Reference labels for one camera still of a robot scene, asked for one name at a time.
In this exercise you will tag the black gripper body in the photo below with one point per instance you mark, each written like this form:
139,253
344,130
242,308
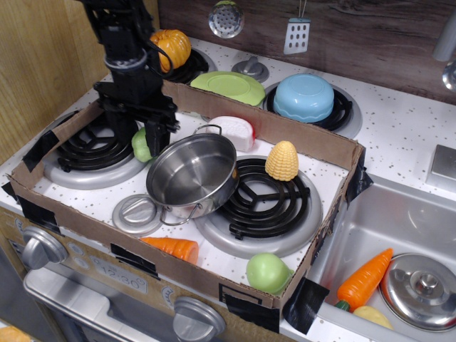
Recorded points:
137,95

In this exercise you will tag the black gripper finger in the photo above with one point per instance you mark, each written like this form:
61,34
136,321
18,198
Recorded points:
122,123
157,137

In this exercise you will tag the green toy broccoli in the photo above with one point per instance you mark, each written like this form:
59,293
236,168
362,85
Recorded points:
140,148

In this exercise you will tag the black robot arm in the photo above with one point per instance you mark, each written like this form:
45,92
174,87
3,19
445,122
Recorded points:
124,29

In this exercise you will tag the stainless steel pot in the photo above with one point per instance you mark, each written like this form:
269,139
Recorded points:
193,177

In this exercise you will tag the steel pot lid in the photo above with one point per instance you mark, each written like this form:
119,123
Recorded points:
420,291

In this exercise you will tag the front left black burner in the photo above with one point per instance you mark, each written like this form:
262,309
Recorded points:
92,159

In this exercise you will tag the black burner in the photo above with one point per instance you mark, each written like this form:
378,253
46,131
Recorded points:
345,119
264,215
197,64
92,159

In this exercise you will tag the orange toy pumpkin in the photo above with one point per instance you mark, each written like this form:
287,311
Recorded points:
177,48

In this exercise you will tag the back left black burner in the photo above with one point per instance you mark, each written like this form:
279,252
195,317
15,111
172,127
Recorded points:
197,64

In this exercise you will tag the grey stovetop knob front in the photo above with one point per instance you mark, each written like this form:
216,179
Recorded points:
137,215

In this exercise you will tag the grey stovetop knob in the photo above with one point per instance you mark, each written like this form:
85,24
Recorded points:
137,215
252,68

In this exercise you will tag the white red toy cheese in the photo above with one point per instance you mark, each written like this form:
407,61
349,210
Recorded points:
239,131

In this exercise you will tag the green plastic plate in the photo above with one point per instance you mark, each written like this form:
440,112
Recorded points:
235,86

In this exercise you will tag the hanging silver strainer spoon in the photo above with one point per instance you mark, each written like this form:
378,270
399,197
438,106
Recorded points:
226,19

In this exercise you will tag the grey stovetop knob back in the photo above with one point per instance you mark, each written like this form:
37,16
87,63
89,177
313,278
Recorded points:
252,68

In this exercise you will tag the orange toy carrot half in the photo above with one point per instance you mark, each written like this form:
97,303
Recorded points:
183,249

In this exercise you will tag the yellow toy corn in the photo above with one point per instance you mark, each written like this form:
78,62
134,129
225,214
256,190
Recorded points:
282,162

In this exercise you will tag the front right black burner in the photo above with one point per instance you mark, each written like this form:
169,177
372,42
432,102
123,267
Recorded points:
264,215

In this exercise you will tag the left oven knob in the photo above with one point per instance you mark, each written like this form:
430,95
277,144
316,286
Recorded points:
41,249

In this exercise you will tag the oven knob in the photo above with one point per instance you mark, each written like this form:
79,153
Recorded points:
41,249
196,321

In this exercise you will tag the oven clock display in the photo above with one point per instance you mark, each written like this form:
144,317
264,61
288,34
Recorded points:
119,274

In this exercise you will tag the cardboard fence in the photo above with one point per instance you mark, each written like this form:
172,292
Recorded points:
247,306

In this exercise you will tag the blue plastic bowl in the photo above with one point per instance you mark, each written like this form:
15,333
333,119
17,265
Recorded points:
304,97

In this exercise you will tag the hanging grey spatula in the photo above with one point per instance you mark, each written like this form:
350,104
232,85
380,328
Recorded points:
297,32

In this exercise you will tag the green toy pear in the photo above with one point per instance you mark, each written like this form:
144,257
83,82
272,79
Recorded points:
268,273

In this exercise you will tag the back right black burner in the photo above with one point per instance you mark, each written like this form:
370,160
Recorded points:
345,119

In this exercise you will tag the right oven knob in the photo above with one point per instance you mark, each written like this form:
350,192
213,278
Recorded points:
196,321

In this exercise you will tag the silver toy sink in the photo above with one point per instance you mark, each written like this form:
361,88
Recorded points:
386,215

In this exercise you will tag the yellow toy potato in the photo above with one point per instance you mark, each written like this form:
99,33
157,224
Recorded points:
373,315

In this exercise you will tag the grey toy faucet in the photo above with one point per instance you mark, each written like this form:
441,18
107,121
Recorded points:
444,50

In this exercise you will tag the silver oven door handle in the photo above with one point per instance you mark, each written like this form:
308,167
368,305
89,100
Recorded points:
91,311

